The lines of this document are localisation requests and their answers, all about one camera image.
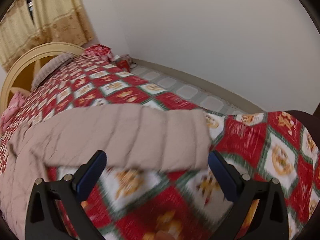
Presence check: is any pink puffer jacket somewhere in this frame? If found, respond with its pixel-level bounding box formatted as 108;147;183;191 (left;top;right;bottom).
1;103;211;239

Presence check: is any red teddy bear bedspread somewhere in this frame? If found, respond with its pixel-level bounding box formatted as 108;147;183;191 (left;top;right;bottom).
1;55;319;239

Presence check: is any pink folded blanket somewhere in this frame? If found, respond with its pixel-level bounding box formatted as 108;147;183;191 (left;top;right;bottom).
1;92;26;134

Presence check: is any cream wooden headboard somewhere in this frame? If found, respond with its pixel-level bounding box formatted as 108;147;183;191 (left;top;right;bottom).
1;42;85;112

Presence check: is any striped grey pillow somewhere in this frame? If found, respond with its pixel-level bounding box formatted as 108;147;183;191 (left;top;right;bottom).
31;53;75;91

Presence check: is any red box on floor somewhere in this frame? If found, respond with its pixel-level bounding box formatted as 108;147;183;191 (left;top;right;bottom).
115;58;130;72

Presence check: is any red floral cloth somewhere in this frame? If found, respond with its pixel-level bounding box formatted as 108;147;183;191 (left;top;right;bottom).
85;44;114;62

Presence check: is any beige curtain behind headboard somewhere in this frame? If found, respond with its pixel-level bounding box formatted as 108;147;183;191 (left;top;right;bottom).
1;0;94;72

